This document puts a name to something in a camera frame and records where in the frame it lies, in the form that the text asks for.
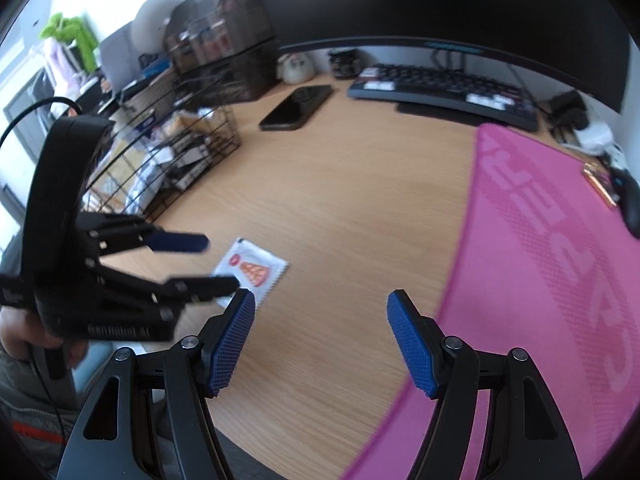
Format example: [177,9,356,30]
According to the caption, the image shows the pizza print sachet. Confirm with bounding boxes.
[213,238,288,307]

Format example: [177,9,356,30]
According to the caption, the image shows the person's left hand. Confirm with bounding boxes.
[0,307,89,368]

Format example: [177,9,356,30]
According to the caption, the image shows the beige woven plastic basket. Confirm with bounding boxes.
[122,68,178,120]

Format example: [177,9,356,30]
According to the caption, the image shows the pink desk mat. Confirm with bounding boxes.
[339,122,640,480]

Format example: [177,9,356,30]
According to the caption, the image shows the green plush toy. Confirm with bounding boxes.
[40,13,99,74]

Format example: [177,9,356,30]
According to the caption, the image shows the black smartphone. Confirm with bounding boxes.
[258,84,333,131]

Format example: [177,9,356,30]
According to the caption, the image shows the dark acrylic drawer organizer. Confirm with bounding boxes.
[164,0,279,102]

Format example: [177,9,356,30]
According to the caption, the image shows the white round fan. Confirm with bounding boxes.
[130,0,186,54]

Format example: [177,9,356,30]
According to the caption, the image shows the white ceramic figurine vase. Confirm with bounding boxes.
[277,53,317,86]

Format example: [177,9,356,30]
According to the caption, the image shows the rose gold clip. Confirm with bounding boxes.
[582,162,620,208]

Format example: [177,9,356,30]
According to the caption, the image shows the black computer mouse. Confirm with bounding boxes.
[610,167,640,240]

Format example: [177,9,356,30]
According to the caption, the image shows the white power adapter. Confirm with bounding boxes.
[574,120,614,156]

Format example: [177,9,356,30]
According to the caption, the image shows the black jar gold label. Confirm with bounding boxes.
[328,48,362,80]

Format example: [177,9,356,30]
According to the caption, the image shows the black mechanical keyboard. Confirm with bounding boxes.
[347,64,538,132]

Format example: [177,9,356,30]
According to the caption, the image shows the black computer monitor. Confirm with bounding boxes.
[262,0,630,112]

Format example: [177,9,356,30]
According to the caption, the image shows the black wire basket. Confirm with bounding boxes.
[82,79,241,220]

